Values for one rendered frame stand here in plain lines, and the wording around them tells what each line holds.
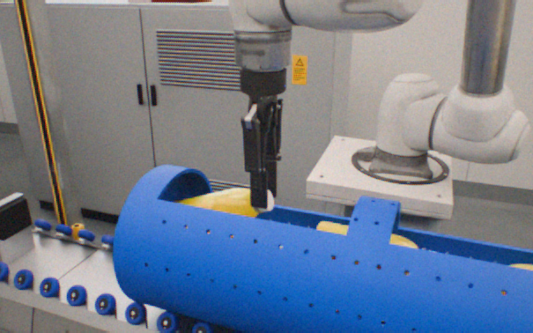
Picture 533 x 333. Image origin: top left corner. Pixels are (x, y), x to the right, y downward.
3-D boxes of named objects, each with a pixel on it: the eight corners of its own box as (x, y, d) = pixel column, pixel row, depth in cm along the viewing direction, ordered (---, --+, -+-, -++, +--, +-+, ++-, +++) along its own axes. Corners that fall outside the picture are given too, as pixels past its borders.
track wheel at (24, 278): (22, 267, 103) (16, 266, 102) (37, 271, 102) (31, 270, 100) (16, 287, 102) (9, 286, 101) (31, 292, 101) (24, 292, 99)
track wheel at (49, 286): (48, 275, 101) (41, 274, 99) (63, 279, 99) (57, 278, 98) (41, 295, 100) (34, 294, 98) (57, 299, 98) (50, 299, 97)
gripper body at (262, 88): (251, 62, 78) (252, 114, 81) (230, 70, 70) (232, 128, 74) (293, 63, 75) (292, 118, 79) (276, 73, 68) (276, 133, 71)
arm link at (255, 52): (223, 32, 68) (225, 72, 70) (280, 34, 65) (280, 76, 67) (247, 26, 76) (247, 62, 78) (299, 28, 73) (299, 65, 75)
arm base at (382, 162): (357, 149, 151) (359, 132, 148) (426, 156, 147) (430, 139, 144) (354, 171, 135) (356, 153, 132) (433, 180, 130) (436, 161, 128)
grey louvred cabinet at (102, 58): (83, 182, 381) (52, -2, 325) (338, 226, 315) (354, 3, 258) (33, 211, 335) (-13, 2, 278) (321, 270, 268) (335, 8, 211)
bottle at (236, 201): (163, 213, 87) (247, 194, 78) (181, 194, 92) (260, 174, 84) (180, 243, 89) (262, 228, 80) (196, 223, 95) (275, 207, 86)
